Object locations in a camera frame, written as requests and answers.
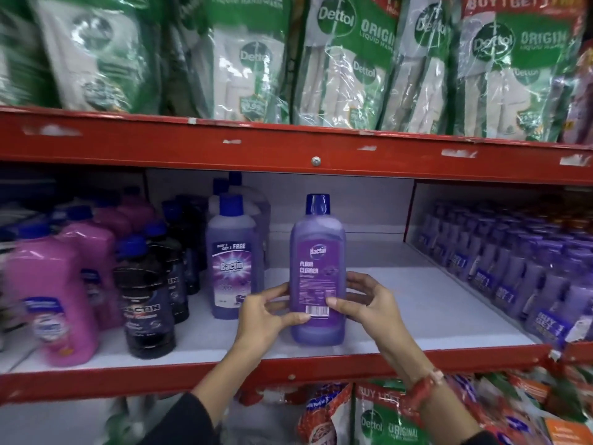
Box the white shelf board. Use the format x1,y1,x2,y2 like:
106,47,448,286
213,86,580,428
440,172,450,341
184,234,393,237
9,231,538,373

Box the purple refill pouch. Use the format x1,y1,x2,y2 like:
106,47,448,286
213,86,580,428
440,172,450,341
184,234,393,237
560,39,593,145

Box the black sleeve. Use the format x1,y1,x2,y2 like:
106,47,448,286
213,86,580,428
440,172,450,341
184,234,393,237
138,393,222,445

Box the person's right hand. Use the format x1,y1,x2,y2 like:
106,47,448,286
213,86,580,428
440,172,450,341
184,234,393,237
326,272,420,367

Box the green white handwash pouch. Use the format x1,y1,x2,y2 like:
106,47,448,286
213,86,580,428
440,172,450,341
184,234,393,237
353,381,434,445

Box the purple floor cleaner bottle plain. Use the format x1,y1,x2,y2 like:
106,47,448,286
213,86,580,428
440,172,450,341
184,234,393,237
289,193,347,346

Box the person's right forearm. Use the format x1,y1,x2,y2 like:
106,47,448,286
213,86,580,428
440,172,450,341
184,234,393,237
384,350,485,445

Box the red beaded bracelet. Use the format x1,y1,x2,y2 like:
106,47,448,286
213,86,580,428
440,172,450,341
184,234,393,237
407,369,446,411

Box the pile of mixed colourful pouches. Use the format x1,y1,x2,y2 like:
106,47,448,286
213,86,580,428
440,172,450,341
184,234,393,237
445,359,593,445

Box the row of green white pouches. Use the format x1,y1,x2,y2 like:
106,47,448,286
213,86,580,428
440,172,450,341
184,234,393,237
0,0,587,143

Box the person's left hand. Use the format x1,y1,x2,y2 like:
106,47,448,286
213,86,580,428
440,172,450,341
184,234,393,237
234,282,311,356

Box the pink floor cleaner bottle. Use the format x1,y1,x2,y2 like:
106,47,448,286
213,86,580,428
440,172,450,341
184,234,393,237
118,185,157,230
59,206,124,330
92,196,134,239
4,224,101,367

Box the rows of small purple bottles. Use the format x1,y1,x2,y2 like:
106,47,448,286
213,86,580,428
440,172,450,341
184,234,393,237
414,199,593,352

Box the black floor cleaner bottle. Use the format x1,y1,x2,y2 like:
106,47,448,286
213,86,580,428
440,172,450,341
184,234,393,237
113,235,177,360
144,221,191,325
161,194,209,295

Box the red white refill pouch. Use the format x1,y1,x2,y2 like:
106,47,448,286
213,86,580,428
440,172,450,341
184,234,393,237
296,384,354,445

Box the person's left forearm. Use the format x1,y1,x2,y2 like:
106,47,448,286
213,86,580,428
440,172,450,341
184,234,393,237
191,340,275,415

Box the red metal shelf beam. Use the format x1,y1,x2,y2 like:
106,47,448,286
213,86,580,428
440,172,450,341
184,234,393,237
0,342,593,405
0,106,593,187

